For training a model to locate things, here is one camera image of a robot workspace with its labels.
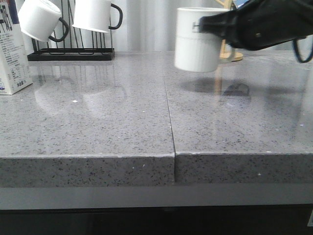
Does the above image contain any wooden mug tree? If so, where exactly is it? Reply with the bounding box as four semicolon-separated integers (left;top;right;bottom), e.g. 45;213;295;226
216;0;243;62

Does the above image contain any white HOME mug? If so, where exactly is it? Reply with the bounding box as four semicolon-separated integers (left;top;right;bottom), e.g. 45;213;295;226
175;7;228;72

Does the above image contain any white mug black handle left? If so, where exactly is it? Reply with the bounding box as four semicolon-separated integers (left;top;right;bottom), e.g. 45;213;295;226
18;0;69;43

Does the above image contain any white mug black handle right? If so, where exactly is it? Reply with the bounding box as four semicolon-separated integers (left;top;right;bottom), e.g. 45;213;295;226
72;0;124;33

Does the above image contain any black wire mug rack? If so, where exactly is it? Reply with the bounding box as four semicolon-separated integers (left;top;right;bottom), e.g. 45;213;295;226
27;0;115;61

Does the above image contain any white mug black handle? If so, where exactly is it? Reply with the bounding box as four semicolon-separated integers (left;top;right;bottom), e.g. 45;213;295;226
18;0;69;43
72;0;124;33

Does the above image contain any black cable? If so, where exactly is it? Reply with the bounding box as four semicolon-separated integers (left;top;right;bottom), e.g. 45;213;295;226
292;35;313;64

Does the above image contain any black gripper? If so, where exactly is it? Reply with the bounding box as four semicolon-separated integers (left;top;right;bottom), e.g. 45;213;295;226
199;0;313;50

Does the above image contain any Pascual whole milk carton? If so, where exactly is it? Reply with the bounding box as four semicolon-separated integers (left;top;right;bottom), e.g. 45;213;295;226
0;0;33;95

